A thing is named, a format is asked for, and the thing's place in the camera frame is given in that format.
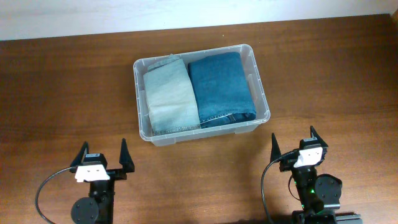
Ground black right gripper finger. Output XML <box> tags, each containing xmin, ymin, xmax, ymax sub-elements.
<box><xmin>310</xmin><ymin>126</ymin><xmax>328</xmax><ymax>149</ymax></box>
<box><xmin>270</xmin><ymin>133</ymin><xmax>282</xmax><ymax>162</ymax></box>

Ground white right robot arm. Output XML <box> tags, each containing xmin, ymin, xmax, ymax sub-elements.
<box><xmin>279</xmin><ymin>126</ymin><xmax>363</xmax><ymax>224</ymax></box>

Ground dark blue jeans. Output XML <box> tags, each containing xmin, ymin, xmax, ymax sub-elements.
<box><xmin>188</xmin><ymin>52</ymin><xmax>256</xmax><ymax>128</ymax></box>

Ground light blue jeans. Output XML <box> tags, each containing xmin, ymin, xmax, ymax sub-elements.
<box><xmin>144</xmin><ymin>55</ymin><xmax>200</xmax><ymax>136</ymax></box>

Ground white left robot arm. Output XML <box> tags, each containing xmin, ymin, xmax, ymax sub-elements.
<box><xmin>70</xmin><ymin>139</ymin><xmax>135</xmax><ymax>224</ymax></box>

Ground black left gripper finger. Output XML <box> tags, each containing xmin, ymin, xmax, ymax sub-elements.
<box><xmin>70</xmin><ymin>141</ymin><xmax>89</xmax><ymax>167</ymax></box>
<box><xmin>119</xmin><ymin>138</ymin><xmax>135</xmax><ymax>173</ymax></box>

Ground clear plastic storage container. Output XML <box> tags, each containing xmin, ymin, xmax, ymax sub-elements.
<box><xmin>132</xmin><ymin>44</ymin><xmax>271</xmax><ymax>146</ymax></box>

